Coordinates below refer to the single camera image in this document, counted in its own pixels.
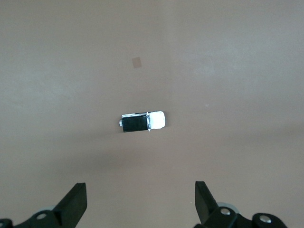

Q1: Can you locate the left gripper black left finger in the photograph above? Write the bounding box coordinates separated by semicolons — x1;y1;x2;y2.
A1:
16;182;87;228

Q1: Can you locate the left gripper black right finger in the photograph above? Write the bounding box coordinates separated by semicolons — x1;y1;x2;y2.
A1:
194;180;240;228

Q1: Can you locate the white jeep toy black roof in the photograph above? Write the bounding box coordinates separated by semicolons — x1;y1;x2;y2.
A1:
118;110;166;133

